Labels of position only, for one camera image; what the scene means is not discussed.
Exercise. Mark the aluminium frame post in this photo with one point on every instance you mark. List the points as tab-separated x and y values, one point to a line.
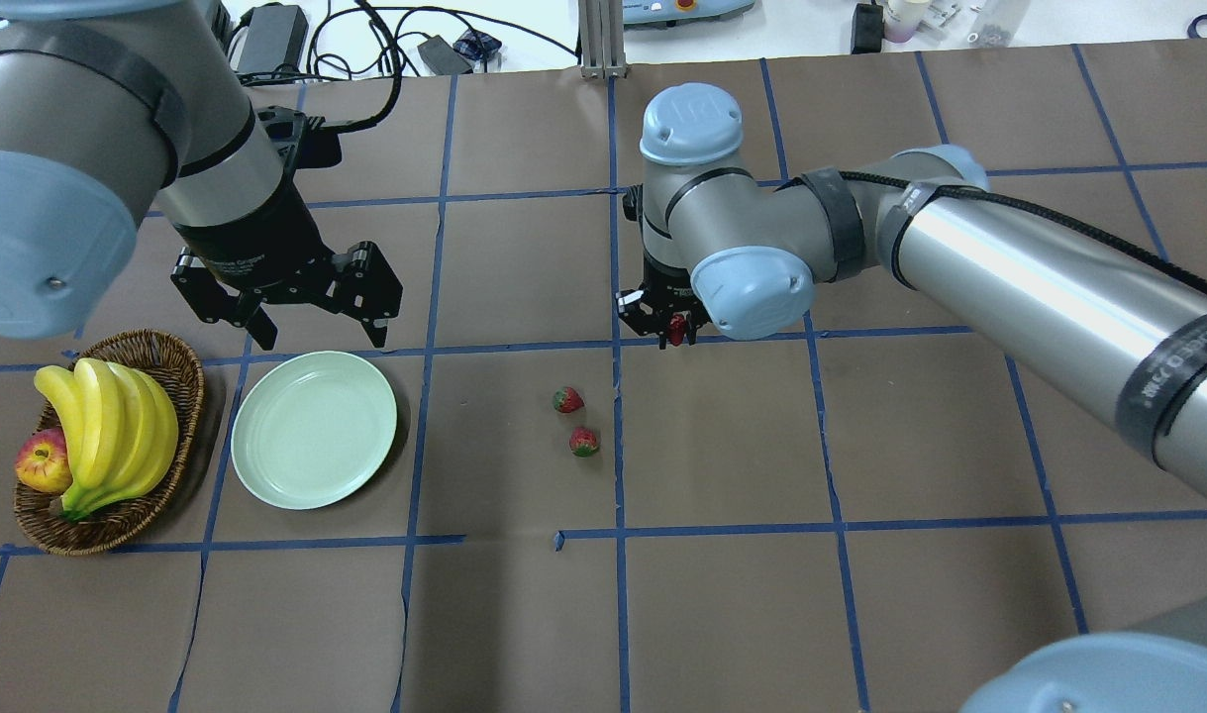
600	34

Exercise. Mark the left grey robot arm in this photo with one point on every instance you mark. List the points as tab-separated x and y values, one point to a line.
111	108

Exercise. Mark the red strawberry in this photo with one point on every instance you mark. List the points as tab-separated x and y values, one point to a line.
583	442
567	400
675	332

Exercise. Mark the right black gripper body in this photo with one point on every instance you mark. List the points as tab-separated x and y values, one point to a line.
661	287

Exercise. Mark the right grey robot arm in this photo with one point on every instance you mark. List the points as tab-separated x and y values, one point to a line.
1117	330

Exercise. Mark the light green plate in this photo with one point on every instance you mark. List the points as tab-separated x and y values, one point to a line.
314	430

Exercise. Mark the red apple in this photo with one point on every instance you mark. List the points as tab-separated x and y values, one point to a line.
42	462

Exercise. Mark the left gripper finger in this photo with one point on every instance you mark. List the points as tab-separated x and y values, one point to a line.
261	329
376	330

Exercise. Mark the yellow banana bunch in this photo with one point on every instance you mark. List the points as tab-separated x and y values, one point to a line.
121	430

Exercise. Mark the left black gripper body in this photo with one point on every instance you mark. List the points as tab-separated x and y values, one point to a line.
250	236

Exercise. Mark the brown wicker basket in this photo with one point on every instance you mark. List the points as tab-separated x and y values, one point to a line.
174	365

